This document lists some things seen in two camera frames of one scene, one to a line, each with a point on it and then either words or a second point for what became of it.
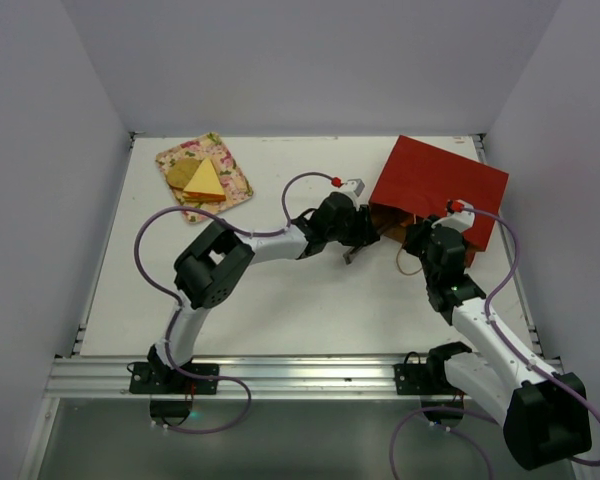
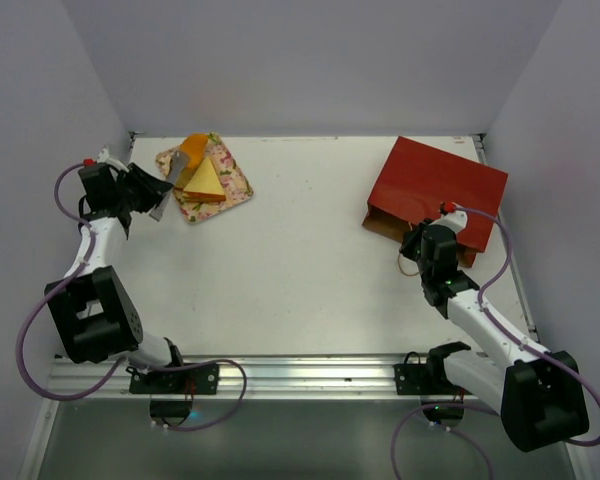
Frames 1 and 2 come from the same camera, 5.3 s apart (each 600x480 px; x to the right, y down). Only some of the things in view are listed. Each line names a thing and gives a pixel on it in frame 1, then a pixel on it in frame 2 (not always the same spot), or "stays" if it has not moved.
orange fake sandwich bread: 205,185 stays
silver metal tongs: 351,253 → 178,161
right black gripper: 416,236 stays
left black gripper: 364,233 → 153,189
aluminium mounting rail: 352,378 stays
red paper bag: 416,182 stays
